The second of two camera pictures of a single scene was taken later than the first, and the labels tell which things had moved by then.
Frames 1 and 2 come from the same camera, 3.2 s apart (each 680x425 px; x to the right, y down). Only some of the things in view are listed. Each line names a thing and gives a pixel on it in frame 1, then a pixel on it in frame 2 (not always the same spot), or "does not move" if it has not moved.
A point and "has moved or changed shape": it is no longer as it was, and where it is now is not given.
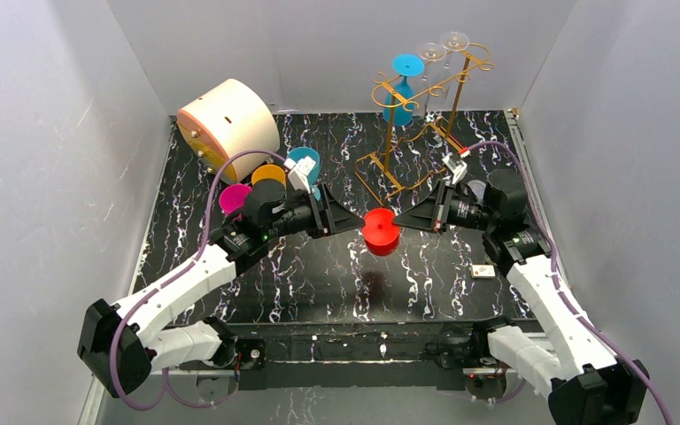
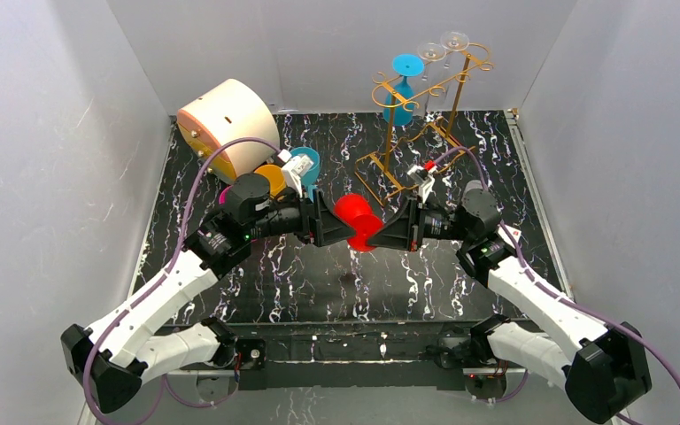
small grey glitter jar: [478, 188] does not move
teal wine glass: [297, 153] does not move
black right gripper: [442, 209] to [417, 222]
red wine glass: [381, 235] has moved or changed shape
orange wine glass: [268, 171] does not move
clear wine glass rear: [455, 41] does not move
